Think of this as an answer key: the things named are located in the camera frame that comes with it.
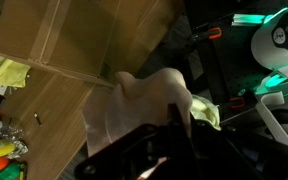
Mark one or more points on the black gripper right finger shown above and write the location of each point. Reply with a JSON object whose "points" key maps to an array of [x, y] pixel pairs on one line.
{"points": [[217, 150]]}

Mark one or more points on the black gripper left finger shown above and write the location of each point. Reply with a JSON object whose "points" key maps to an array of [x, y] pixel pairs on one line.
{"points": [[174, 115]]}

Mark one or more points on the yellow green shirt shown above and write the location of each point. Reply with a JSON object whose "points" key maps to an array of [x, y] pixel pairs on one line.
{"points": [[205, 111]]}

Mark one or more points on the peach shirt orange print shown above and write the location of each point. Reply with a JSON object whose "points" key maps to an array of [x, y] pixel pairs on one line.
{"points": [[140, 103]]}

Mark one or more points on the large cardboard box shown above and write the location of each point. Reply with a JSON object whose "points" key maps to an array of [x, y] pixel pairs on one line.
{"points": [[77, 33]]}

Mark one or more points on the orange black bar clamp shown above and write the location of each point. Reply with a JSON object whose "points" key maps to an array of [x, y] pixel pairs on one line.
{"points": [[214, 33], [237, 102]]}

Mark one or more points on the green lit light bar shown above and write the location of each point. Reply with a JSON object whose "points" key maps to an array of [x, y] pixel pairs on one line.
{"points": [[247, 19]]}

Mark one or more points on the small black metal bit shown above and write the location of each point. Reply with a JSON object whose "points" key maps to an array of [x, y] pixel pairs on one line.
{"points": [[37, 119]]}

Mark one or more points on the green plastic object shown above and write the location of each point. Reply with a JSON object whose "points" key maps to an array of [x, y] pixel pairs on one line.
{"points": [[10, 170]]}

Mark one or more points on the yellow cloth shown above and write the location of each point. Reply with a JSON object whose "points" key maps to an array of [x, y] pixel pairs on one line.
{"points": [[5, 71]]}

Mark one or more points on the clear plastic water bottle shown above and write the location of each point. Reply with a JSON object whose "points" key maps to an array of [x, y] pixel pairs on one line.
{"points": [[0, 128]]}

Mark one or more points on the white bottle yellow label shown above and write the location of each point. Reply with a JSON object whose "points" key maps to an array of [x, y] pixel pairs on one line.
{"points": [[0, 149]]}

